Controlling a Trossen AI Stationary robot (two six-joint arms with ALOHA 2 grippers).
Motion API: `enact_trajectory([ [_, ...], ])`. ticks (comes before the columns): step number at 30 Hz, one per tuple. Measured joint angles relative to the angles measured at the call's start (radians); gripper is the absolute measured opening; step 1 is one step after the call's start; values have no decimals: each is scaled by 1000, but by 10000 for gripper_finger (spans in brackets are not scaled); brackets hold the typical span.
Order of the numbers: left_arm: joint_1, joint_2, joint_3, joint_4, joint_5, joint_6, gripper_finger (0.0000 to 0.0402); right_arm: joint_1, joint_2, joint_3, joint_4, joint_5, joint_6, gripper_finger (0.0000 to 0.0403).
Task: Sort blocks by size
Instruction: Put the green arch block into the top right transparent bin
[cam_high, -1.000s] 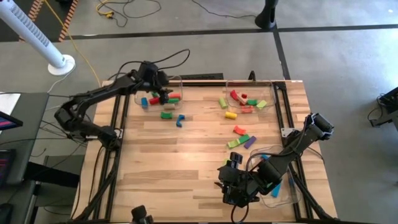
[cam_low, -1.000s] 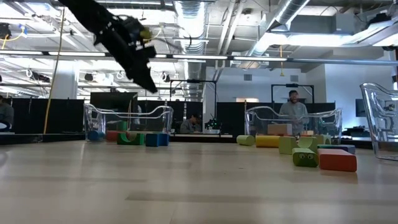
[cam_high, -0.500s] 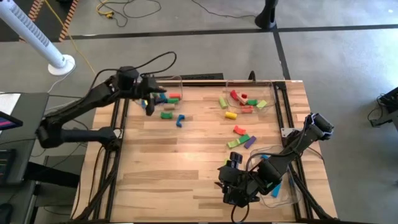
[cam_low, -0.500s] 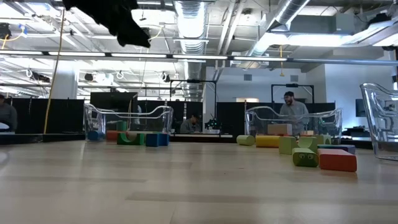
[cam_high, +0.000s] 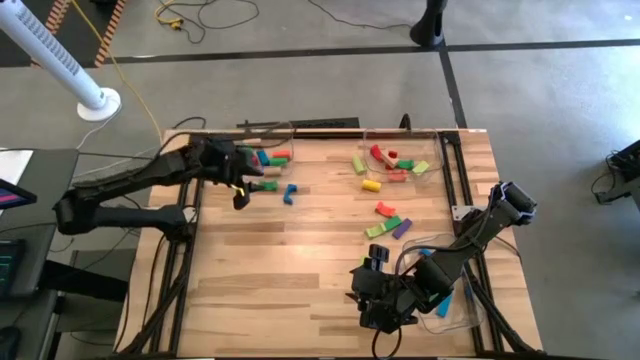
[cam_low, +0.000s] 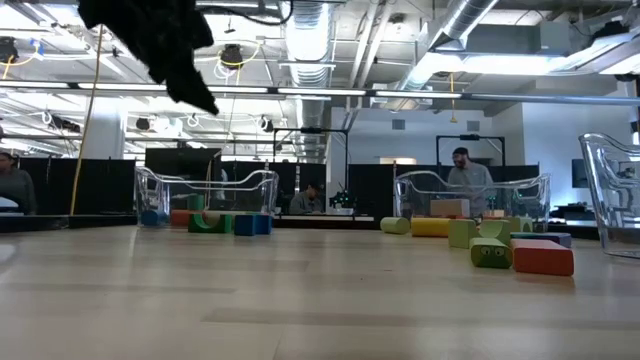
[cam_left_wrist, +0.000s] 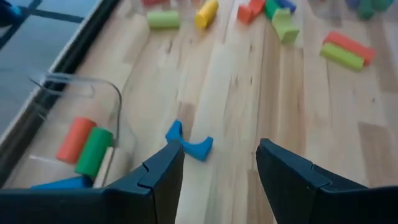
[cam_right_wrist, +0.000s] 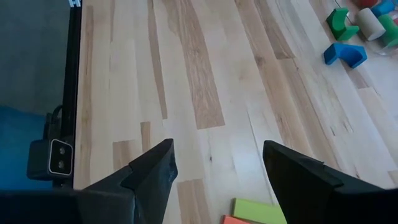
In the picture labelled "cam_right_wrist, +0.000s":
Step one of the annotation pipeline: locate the pale wood block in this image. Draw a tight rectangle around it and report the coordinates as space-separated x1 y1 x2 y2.
354 7 387 42

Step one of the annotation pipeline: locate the black aluminium table frame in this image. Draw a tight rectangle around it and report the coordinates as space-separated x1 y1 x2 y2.
52 0 83 189

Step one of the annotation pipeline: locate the blue arch block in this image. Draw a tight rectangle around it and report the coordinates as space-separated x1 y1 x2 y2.
323 42 368 69

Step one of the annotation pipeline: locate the green cylinder block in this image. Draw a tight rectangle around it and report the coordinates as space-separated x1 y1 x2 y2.
377 13 398 49

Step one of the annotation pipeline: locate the blue cylinder block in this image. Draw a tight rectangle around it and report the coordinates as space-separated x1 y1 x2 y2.
370 0 397 19

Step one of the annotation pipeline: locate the clear plastic bin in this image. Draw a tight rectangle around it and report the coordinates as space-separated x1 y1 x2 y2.
334 0 398 58

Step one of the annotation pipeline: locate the black table-level camera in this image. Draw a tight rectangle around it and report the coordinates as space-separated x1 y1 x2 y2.
26 138 75 182

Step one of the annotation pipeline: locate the light green bar block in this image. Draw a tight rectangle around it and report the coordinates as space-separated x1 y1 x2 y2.
231 197 289 224

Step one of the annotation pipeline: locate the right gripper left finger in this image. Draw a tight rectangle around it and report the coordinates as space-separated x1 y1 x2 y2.
77 138 178 224

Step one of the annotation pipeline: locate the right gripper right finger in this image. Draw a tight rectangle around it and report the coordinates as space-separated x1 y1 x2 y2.
262 140 398 224

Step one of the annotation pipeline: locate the green arch block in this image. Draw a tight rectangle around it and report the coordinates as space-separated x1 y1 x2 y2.
325 7 360 42

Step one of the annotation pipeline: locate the coral bar block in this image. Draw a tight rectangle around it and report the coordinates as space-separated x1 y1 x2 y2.
221 214 251 224

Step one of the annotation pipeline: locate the black camera cable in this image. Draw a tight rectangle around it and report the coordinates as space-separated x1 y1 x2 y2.
43 105 65 141

